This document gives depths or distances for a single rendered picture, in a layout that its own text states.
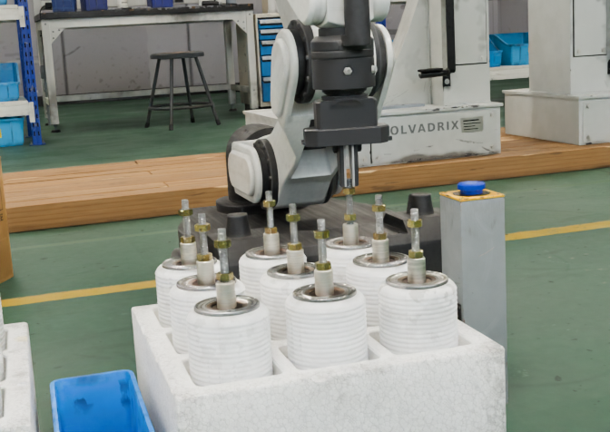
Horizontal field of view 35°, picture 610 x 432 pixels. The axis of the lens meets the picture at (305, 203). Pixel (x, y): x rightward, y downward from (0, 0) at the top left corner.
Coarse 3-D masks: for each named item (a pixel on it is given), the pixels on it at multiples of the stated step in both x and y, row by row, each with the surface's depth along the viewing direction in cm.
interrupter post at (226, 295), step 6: (216, 282) 110; (228, 282) 110; (234, 282) 110; (216, 288) 110; (222, 288) 110; (228, 288) 110; (234, 288) 110; (216, 294) 111; (222, 294) 110; (228, 294) 110; (234, 294) 110; (222, 300) 110; (228, 300) 110; (234, 300) 110; (222, 306) 110; (228, 306) 110; (234, 306) 111
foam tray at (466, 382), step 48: (144, 336) 126; (480, 336) 118; (144, 384) 132; (192, 384) 107; (240, 384) 106; (288, 384) 107; (336, 384) 108; (384, 384) 110; (432, 384) 112; (480, 384) 114
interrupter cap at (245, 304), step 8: (240, 296) 114; (248, 296) 114; (200, 304) 112; (208, 304) 112; (216, 304) 112; (240, 304) 112; (248, 304) 111; (256, 304) 110; (200, 312) 109; (208, 312) 108; (216, 312) 108; (224, 312) 108; (232, 312) 108; (240, 312) 108; (248, 312) 108
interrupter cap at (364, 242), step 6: (330, 240) 142; (336, 240) 142; (342, 240) 142; (360, 240) 141; (366, 240) 141; (330, 246) 138; (336, 246) 137; (342, 246) 138; (348, 246) 137; (354, 246) 137; (360, 246) 137; (366, 246) 137
